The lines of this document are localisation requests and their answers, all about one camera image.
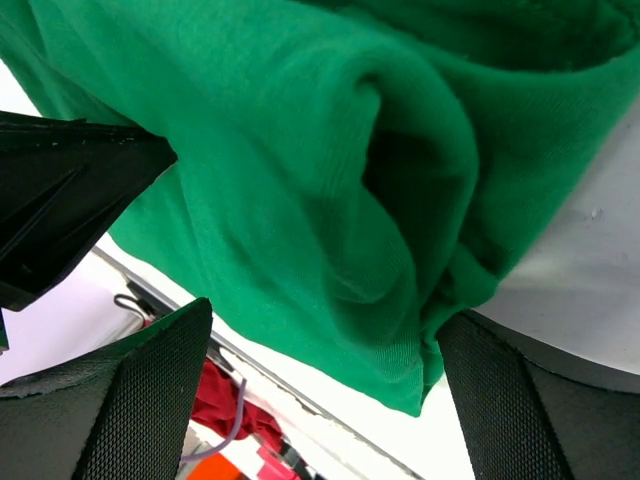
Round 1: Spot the red t shirt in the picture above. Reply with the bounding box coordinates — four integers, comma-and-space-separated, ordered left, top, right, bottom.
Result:
180, 338, 284, 463

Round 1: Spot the green t shirt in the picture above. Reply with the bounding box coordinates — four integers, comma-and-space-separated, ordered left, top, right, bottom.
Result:
1, 1, 639, 416

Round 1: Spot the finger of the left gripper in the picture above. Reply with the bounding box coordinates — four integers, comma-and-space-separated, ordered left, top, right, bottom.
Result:
1, 112, 177, 312

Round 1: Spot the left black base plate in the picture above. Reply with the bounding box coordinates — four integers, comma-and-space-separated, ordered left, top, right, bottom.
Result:
113, 280, 170, 323

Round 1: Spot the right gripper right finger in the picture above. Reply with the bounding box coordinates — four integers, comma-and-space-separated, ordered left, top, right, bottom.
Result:
437, 311, 639, 480

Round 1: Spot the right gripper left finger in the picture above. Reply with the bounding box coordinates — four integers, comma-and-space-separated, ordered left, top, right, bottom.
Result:
1, 298, 212, 480

